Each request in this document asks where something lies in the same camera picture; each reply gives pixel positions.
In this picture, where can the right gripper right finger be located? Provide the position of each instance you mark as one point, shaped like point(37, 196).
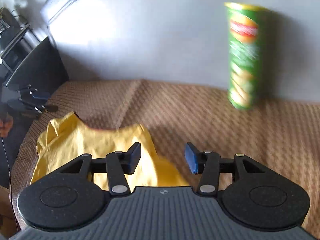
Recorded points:
point(207, 164)

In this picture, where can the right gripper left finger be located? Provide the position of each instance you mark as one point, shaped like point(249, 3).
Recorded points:
point(118, 164)

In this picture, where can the black metal shelf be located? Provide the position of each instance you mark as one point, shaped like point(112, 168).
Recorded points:
point(17, 41)

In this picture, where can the yellow garment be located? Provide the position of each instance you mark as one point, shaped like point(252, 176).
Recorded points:
point(67, 138)

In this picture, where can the woven brown seat mat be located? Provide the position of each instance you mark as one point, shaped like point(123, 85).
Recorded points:
point(283, 135)

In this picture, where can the person's left hand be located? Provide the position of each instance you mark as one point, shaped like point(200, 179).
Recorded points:
point(5, 126)

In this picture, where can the green chips can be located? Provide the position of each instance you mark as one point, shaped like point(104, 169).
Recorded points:
point(246, 42)

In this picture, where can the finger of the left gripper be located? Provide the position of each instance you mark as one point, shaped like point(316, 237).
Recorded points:
point(36, 100)

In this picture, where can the black leather sofa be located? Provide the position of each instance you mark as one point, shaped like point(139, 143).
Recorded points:
point(43, 69)

